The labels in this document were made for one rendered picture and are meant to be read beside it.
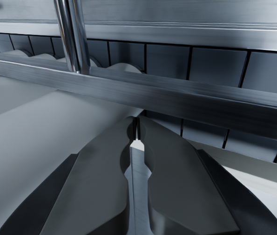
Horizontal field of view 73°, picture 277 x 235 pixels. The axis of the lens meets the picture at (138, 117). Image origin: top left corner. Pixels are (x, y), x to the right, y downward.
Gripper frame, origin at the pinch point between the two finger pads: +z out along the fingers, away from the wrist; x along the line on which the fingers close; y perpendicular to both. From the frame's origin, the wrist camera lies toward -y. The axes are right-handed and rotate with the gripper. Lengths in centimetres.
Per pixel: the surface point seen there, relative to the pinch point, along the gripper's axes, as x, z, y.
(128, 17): -0.5, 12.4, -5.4
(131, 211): -1.5, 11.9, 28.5
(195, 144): 4.8, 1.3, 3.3
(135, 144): -0.2, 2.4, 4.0
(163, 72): 2.4, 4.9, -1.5
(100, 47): -3.2, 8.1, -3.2
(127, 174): -1.8, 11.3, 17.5
